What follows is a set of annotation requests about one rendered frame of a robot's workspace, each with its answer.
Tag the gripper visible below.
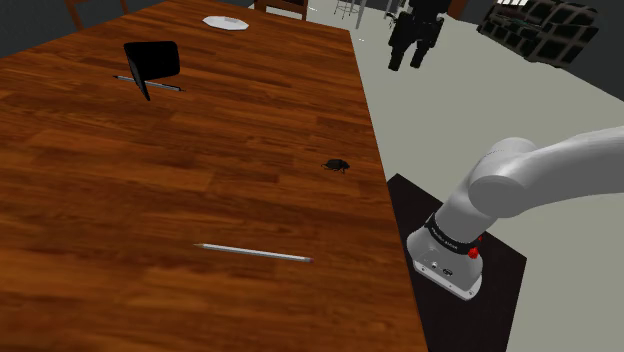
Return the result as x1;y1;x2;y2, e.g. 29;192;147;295
387;0;450;72

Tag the grey metal stool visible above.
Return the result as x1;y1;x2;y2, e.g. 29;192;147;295
334;0;368;29

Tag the dark lattice shelf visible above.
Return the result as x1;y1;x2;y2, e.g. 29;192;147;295
476;0;601;68

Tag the brown wooden chair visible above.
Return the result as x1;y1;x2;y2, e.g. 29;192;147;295
64;0;131;31
252;0;310;22

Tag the black beetle figure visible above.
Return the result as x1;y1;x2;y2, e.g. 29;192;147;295
321;158;351;175

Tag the white plate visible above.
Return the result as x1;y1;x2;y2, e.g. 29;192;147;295
202;15;250;32

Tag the brown wooden table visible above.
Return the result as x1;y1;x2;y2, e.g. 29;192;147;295
0;0;430;352

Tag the grey pen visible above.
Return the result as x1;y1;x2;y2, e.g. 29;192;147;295
112;75;185;93

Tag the grey pencil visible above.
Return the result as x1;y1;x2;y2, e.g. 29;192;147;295
193;243;315;264

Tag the black robot stand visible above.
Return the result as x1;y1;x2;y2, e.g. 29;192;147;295
386;172;528;352

